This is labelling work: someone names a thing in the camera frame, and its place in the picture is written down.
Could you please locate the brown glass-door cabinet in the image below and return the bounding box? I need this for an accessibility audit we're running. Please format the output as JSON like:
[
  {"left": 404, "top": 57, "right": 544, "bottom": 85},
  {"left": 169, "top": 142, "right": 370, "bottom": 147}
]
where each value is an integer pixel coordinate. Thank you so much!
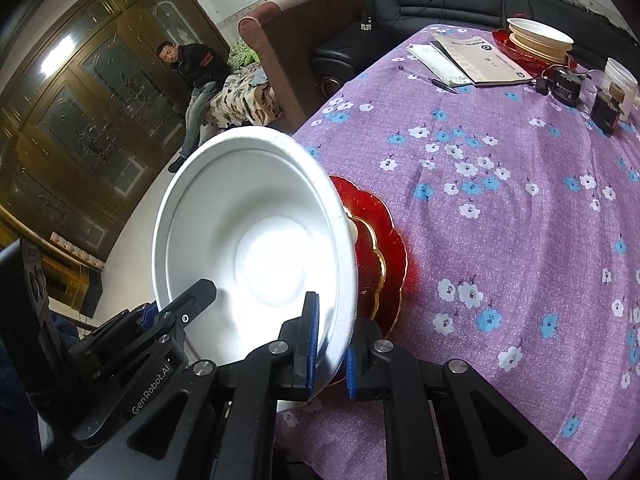
[{"left": 0, "top": 0, "right": 236, "bottom": 281}]

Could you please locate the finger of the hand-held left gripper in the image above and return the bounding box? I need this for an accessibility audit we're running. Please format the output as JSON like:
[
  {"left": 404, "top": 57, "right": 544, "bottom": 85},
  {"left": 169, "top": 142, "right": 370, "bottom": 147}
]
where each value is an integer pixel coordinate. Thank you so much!
[
  {"left": 67, "top": 304, "right": 155, "bottom": 376},
  {"left": 92, "top": 279, "right": 217, "bottom": 381}
]

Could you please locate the pink patterned box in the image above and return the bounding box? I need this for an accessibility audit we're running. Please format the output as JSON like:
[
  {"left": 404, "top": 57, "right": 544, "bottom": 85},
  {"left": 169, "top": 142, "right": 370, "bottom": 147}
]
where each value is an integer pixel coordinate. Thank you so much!
[{"left": 50, "top": 231, "right": 108, "bottom": 271}]

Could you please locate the green patterned cushion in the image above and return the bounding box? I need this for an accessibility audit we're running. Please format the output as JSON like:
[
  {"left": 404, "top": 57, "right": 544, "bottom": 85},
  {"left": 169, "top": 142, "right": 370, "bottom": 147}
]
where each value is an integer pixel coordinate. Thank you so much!
[{"left": 229, "top": 40, "right": 261, "bottom": 68}]

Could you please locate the large red glass plate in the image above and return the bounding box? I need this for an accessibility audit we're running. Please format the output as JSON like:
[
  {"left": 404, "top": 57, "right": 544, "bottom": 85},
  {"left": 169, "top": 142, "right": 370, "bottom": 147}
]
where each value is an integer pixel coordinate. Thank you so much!
[{"left": 327, "top": 175, "right": 409, "bottom": 386}]

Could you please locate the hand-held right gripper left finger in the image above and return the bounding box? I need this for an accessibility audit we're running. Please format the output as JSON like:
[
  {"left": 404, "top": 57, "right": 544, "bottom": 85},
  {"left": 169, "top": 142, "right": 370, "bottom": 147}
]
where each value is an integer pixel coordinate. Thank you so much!
[{"left": 72, "top": 291, "right": 321, "bottom": 480}]

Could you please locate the patterned blanket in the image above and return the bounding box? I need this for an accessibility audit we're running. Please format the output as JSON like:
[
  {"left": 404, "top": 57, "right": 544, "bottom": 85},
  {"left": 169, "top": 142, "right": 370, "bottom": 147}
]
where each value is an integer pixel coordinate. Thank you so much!
[{"left": 207, "top": 67, "right": 281, "bottom": 128}]

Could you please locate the white black-cover booklet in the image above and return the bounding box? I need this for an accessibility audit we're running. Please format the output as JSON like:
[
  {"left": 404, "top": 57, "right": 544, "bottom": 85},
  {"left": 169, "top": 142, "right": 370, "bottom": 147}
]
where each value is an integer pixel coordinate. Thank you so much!
[{"left": 430, "top": 35, "right": 535, "bottom": 86}]

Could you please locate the white plastic jar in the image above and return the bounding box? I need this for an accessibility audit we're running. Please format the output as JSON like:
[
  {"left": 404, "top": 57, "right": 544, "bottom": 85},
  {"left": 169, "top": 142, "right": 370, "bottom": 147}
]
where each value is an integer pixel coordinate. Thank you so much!
[{"left": 602, "top": 57, "right": 640, "bottom": 121}]

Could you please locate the dark jar, left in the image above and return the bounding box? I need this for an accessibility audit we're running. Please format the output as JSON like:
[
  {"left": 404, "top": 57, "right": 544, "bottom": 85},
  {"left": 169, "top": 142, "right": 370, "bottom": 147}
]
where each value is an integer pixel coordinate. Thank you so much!
[{"left": 550, "top": 67, "right": 583, "bottom": 107}]

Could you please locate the white notepad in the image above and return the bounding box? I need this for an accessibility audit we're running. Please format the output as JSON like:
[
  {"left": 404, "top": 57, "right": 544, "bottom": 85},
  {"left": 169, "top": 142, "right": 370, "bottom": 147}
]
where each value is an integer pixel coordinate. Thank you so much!
[{"left": 406, "top": 42, "right": 473, "bottom": 86}]

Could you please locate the black leather sofa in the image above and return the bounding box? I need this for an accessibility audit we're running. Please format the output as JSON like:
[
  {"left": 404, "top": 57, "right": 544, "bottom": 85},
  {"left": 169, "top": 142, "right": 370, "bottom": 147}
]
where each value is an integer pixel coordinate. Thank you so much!
[{"left": 312, "top": 0, "right": 631, "bottom": 86}]

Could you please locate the white disposable bowl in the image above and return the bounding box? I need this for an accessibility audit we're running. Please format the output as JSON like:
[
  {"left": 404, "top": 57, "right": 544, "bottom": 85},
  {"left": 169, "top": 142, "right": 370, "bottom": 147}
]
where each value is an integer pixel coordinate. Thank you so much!
[
  {"left": 506, "top": 17, "right": 575, "bottom": 46},
  {"left": 151, "top": 126, "right": 360, "bottom": 413}
]

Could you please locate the brown low cabinet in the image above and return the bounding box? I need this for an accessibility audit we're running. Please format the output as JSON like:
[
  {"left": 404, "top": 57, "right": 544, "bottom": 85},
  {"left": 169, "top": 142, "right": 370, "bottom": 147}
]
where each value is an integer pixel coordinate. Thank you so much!
[{"left": 0, "top": 205, "right": 106, "bottom": 318}]

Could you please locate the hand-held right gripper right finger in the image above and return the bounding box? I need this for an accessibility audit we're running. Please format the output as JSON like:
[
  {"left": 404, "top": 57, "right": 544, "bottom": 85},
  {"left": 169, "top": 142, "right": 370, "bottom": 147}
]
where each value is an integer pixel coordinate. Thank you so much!
[{"left": 345, "top": 316, "right": 588, "bottom": 480}]

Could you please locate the brown armchair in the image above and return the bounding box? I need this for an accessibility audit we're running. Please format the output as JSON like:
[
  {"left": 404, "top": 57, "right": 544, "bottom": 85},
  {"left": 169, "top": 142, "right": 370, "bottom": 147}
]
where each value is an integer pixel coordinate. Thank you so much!
[{"left": 237, "top": 0, "right": 368, "bottom": 131}]

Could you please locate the black pen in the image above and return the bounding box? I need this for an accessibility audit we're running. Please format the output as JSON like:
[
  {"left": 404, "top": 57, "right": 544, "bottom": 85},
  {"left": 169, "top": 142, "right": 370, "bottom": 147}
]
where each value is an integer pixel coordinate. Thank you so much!
[{"left": 398, "top": 65, "right": 458, "bottom": 95}]

